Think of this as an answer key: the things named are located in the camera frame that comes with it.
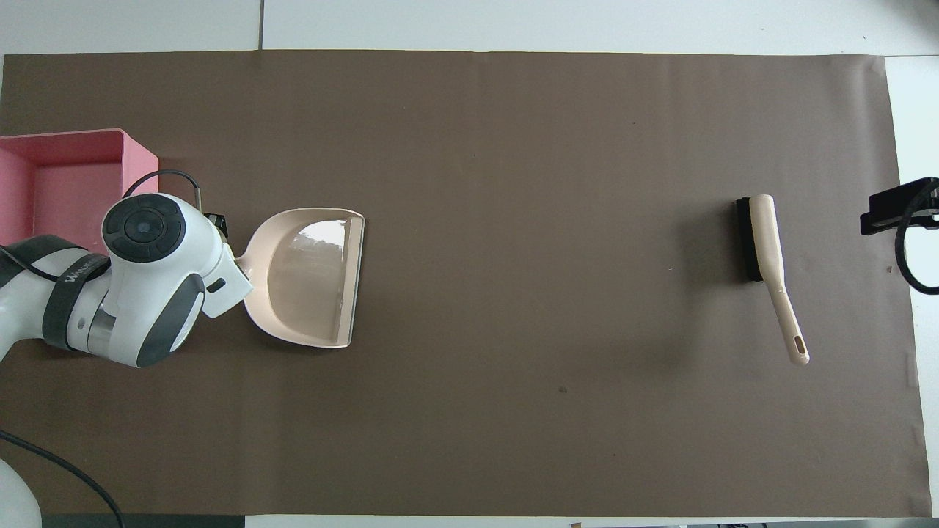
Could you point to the beige plastic dustpan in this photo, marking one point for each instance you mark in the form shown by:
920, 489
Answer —
304, 282

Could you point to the beige brush with black bristles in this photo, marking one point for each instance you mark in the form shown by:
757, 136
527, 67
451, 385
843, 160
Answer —
767, 242

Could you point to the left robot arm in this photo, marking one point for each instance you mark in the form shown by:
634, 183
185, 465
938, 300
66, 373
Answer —
158, 293

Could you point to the pink plastic bin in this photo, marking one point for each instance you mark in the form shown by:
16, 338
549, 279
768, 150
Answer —
70, 187

